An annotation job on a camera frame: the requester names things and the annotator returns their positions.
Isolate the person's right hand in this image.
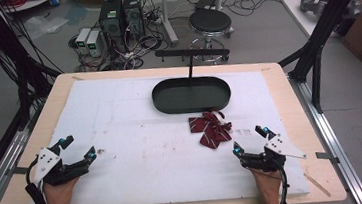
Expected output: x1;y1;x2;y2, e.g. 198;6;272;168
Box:
249;164;285;204

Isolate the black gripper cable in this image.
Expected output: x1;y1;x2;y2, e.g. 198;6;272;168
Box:
22;155;48;204
236;154;292;204

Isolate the white power supply unit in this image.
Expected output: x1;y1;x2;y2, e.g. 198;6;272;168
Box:
73;26;94;56
85;28;105;59

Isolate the person's left hand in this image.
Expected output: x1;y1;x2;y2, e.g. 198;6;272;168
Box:
41;177;82;204

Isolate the black metal frame post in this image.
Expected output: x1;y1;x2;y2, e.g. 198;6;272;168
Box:
272;0;362;118
0;0;67;133

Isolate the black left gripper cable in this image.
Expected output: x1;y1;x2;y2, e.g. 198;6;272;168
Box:
22;155;48;204

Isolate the black computer tower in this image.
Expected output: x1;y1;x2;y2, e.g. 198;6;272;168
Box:
96;0;129;55
122;0;147;41

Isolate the white foam mat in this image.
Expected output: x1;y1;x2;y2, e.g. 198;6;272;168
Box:
15;59;311;204

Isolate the dark red striped bow tie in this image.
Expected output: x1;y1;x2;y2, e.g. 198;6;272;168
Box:
187;108;236;152

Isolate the grey desk leg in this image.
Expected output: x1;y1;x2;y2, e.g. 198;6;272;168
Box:
158;0;181;48

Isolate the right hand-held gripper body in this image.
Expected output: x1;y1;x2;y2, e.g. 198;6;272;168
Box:
238;131;309;175

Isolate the white low table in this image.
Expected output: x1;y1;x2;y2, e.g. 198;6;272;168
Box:
279;0;344;43

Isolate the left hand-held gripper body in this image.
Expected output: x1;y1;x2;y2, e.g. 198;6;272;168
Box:
30;142;91;188

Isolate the wooden stick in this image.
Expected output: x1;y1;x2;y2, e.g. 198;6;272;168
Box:
302;169;333;201

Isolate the tangle of floor cables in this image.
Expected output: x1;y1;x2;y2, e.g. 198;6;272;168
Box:
64;0;179;76

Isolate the black round stool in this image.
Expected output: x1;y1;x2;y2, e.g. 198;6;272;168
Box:
184;6;237;66

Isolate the black oval tray rack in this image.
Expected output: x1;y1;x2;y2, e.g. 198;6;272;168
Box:
147;42;236;118

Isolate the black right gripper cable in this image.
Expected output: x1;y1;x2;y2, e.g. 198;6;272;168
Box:
236;154;292;204

